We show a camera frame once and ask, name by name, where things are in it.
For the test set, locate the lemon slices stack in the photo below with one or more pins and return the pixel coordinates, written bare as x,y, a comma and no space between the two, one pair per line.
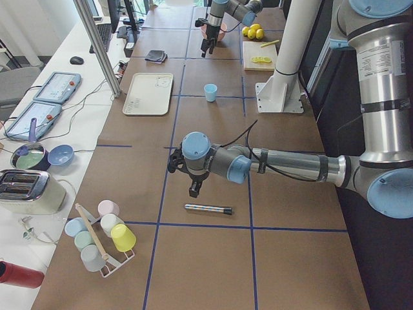
261,59

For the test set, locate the yellow lemon upper right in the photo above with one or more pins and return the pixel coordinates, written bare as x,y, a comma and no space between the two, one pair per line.
255,26

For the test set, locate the steel muddler black tip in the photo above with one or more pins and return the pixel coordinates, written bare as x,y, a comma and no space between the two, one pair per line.
206,208

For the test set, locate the grey upturned cup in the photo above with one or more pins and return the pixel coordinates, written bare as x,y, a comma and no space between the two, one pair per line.
92,259

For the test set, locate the white wire cup rack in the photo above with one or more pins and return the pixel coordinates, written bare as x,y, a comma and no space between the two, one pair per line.
112,264

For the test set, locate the light blue plastic cup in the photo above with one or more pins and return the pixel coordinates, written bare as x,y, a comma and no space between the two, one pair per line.
210,91

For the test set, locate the blue small bowl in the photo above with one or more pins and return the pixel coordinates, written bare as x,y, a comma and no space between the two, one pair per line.
61,155

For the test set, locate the light blue upturned cup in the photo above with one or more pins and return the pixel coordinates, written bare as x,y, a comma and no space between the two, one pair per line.
75,226

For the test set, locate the white upturned cup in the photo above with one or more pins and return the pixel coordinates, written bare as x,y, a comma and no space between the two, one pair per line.
109,221

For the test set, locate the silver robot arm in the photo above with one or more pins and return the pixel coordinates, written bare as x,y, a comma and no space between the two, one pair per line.
243,11
376,30

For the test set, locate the yellow-green plastic knife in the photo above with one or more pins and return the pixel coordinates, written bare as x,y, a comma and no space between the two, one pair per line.
269,43

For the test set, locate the yellow lemon lower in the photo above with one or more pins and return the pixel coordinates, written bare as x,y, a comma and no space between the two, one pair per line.
260,33

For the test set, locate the upper teach pendant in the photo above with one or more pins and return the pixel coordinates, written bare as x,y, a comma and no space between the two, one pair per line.
58,88

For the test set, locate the yellow-green upturned cup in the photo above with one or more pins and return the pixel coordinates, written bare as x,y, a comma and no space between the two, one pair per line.
123,238

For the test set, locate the mint upturned cup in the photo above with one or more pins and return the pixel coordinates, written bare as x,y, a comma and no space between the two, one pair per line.
83,239

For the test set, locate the teach pendant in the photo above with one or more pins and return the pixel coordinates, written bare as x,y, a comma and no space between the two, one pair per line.
45,113
58,88

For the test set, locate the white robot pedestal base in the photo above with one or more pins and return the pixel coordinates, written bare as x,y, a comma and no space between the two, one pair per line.
281,94

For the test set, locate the yellow lemon upper left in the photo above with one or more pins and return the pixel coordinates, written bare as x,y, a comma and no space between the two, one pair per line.
245,30

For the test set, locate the pink upturned cup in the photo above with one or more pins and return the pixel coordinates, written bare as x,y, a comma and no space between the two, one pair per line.
108,207

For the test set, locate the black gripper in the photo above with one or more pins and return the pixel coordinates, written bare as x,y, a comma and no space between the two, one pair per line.
195,177
211,31

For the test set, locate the aluminium frame post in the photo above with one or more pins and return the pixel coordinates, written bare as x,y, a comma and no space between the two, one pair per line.
100,52

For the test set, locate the cream bear serving tray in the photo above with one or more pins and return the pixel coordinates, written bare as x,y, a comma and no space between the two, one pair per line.
148,94

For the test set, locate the pink bowl of ice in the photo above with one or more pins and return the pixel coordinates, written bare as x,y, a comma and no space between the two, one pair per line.
222,32

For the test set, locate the grey folded cloths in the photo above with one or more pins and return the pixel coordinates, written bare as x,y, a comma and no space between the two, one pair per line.
156,56

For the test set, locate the wooden cutting board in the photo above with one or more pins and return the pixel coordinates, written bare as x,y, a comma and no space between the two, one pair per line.
251,49

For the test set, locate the cream toaster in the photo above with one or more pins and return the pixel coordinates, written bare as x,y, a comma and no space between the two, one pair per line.
30,192

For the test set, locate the black computer mouse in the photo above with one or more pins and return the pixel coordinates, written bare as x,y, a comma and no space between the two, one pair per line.
76,60

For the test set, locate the yellow lemon middle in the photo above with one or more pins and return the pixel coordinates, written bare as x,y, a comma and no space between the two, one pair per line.
251,34

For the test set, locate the yellow lemon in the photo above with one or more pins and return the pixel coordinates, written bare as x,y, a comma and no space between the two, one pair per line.
260,33
255,26
245,30
251,34

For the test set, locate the blue saucepan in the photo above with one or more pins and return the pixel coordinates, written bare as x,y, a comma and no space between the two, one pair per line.
32,155

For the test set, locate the red bottle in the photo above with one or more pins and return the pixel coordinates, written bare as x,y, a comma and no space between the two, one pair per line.
20,276

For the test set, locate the lower teach pendant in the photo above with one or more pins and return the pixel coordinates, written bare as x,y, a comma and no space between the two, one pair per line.
45,113

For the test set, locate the black keyboard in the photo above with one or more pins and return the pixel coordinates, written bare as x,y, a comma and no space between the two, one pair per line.
105,33

